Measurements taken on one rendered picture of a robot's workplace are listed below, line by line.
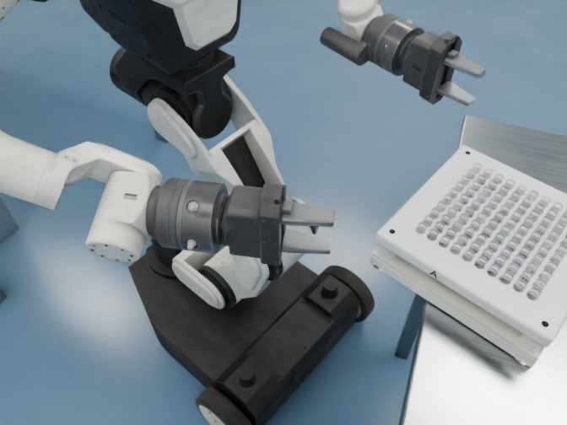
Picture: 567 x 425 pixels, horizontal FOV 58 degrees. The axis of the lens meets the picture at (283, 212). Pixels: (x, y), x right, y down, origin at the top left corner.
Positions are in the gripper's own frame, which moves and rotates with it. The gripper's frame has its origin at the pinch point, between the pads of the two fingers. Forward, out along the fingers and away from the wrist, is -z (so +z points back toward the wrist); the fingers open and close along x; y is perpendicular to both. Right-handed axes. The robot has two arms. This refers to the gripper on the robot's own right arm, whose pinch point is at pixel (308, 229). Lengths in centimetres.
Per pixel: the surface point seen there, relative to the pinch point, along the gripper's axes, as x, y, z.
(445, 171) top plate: 5.6, -19.3, -18.7
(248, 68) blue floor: 102, -188, 51
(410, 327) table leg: 83, -37, -28
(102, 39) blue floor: 103, -205, 137
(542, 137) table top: 13, -39, -39
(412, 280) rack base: 10.5, -2.0, -14.5
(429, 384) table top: 12.7, 11.5, -16.9
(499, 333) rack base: 10.1, 4.6, -25.2
